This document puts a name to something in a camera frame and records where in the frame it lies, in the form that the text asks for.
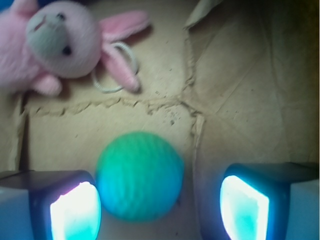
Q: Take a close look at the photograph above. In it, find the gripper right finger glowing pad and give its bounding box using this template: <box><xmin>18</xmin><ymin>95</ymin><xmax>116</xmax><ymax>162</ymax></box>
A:
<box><xmin>199</xmin><ymin>162</ymin><xmax>320</xmax><ymax>240</ymax></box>

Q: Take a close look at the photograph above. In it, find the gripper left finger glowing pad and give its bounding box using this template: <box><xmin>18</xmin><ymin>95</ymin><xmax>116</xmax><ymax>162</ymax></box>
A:
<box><xmin>0</xmin><ymin>170</ymin><xmax>102</xmax><ymax>240</ymax></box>

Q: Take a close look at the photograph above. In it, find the green dimpled foam ball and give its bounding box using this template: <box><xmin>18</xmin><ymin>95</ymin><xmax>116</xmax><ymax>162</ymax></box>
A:
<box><xmin>95</xmin><ymin>131</ymin><xmax>185</xmax><ymax>222</ymax></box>

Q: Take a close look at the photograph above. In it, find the pink plush bunny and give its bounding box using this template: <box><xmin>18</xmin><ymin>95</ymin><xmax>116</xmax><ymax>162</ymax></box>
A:
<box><xmin>0</xmin><ymin>0</ymin><xmax>150</xmax><ymax>96</ymax></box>

